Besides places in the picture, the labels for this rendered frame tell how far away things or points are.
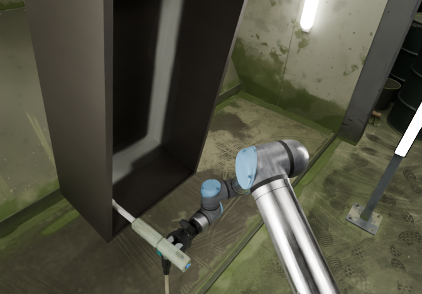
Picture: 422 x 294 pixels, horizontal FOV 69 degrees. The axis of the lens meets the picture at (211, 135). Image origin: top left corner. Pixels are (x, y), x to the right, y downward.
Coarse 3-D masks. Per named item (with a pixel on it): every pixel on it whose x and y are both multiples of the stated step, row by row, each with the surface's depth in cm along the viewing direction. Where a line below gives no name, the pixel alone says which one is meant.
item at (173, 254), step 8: (112, 200) 141; (120, 208) 139; (128, 216) 136; (136, 224) 131; (144, 224) 132; (136, 232) 133; (144, 232) 129; (152, 232) 129; (152, 240) 126; (160, 240) 127; (160, 248) 124; (168, 248) 124; (176, 248) 124; (168, 256) 122; (176, 256) 121; (184, 256) 121; (168, 264) 132; (176, 264) 121; (184, 264) 119; (168, 272) 136
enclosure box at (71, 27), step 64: (64, 0) 72; (128, 0) 113; (192, 0) 123; (64, 64) 87; (128, 64) 132; (192, 64) 139; (64, 128) 108; (128, 128) 160; (192, 128) 159; (64, 192) 143; (128, 192) 156
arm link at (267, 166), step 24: (264, 144) 91; (240, 168) 90; (264, 168) 85; (288, 168) 88; (264, 192) 83; (288, 192) 83; (264, 216) 83; (288, 216) 79; (288, 240) 77; (312, 240) 78; (288, 264) 77; (312, 264) 74; (312, 288) 72; (336, 288) 73
